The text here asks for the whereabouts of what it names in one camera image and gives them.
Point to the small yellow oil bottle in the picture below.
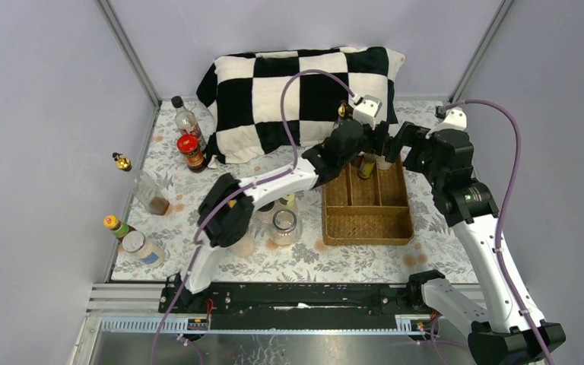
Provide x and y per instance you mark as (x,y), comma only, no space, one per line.
(367,166)

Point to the black white checkered pillow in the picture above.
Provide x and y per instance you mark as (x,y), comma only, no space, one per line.
(261,100)

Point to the reflected jar white lid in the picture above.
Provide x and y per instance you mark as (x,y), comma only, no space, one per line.
(143,248)

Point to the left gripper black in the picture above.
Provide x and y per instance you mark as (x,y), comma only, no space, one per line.
(372,143)

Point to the glass cruet gold spout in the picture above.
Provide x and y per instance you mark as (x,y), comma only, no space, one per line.
(344,111)

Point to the reflected cruet gold spout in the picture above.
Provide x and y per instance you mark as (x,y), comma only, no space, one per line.
(143,186)

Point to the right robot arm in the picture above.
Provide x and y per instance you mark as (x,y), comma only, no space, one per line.
(510,329)

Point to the woven wicker tray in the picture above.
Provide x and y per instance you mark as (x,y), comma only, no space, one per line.
(367,212)

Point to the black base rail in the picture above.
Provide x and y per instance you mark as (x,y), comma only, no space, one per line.
(296,306)

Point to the yellow cap spice bottle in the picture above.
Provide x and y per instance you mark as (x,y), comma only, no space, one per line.
(288,202)

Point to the floral tablecloth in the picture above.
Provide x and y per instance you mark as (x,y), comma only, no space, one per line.
(434,245)

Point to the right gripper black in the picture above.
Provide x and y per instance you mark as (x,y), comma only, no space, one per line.
(408,134)

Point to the red lid chili sauce jar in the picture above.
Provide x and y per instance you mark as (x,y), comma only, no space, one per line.
(190,148)

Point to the reflected green bottle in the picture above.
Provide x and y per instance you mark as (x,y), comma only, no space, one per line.
(118,228)

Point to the clear vinegar bottle black cap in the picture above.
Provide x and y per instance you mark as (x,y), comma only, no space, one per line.
(186,122)

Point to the glass jar silver lid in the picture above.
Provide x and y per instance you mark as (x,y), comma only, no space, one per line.
(286,228)

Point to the black cap salt shaker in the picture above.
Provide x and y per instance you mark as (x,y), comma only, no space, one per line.
(265,213)

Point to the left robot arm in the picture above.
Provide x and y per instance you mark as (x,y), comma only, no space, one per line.
(226,211)

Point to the black cap shaker bottle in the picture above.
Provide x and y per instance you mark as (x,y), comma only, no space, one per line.
(382,164)

